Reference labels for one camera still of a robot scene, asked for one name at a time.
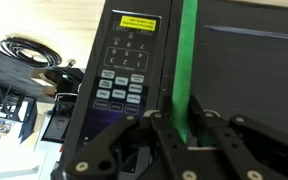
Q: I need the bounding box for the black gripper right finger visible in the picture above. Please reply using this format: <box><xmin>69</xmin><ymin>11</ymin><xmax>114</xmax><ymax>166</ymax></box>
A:
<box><xmin>188</xmin><ymin>94</ymin><xmax>288</xmax><ymax>180</ymax></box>

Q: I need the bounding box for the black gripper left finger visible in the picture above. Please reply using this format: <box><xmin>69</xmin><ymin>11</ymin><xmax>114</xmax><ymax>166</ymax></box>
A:
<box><xmin>65</xmin><ymin>96</ymin><xmax>198</xmax><ymax>180</ymax></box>

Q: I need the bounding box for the black microwave door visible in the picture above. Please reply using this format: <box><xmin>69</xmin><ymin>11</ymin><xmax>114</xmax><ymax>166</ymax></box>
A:
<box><xmin>160</xmin><ymin>0</ymin><xmax>288</xmax><ymax>144</ymax></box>

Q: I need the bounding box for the green tape strip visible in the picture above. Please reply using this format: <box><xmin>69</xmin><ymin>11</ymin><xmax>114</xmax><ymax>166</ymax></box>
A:
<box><xmin>169</xmin><ymin>0</ymin><xmax>199</xmax><ymax>144</ymax></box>

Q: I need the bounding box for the black microwave oven body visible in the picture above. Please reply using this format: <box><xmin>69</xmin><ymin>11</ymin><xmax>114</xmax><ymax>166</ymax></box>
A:
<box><xmin>50</xmin><ymin>0</ymin><xmax>173</xmax><ymax>180</ymax></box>

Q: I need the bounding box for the yellow warning sticker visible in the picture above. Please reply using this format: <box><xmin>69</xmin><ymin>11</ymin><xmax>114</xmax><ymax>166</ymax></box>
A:
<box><xmin>121</xmin><ymin>15</ymin><xmax>157</xmax><ymax>32</ymax></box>

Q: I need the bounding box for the coiled black cable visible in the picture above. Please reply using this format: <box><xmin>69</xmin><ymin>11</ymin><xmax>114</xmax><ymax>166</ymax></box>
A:
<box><xmin>0</xmin><ymin>36</ymin><xmax>77</xmax><ymax>70</ymax></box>

